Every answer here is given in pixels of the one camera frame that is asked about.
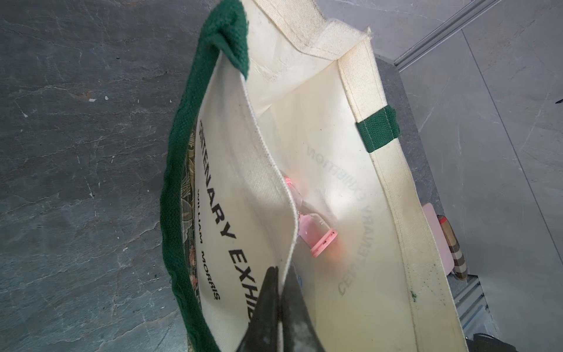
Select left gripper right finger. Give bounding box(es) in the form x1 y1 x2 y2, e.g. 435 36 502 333
281 266 325 352

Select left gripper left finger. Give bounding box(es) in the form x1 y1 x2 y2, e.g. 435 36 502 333
236 267 280 352

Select pink hourglass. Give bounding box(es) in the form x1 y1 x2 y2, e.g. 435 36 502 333
284 177 338 258

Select cream canvas tote bag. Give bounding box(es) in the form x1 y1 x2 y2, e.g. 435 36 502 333
161 1 467 351

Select pink case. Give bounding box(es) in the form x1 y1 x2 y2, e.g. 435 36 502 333
422 203 455 276

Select plaid pouch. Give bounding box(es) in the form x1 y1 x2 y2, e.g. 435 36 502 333
437 215 469 281

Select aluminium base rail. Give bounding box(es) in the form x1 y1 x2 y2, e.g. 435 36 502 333
449 274 498 339

